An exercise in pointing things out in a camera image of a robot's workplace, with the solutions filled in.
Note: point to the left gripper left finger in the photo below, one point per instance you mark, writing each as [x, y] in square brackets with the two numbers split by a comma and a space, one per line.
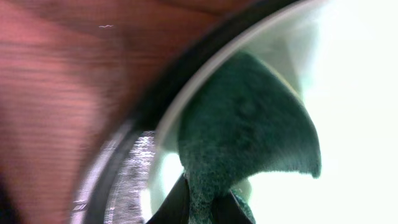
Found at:
[175, 209]

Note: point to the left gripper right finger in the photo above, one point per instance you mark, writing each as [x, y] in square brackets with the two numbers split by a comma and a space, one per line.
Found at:
[227, 210]

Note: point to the dark green sponge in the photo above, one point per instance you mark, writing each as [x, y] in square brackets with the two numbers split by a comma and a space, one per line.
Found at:
[244, 120]

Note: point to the mint plate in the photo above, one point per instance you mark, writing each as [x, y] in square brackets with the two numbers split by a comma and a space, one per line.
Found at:
[340, 57]

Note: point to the round black tray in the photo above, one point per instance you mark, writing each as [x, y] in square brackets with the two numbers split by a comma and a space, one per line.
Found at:
[90, 201]

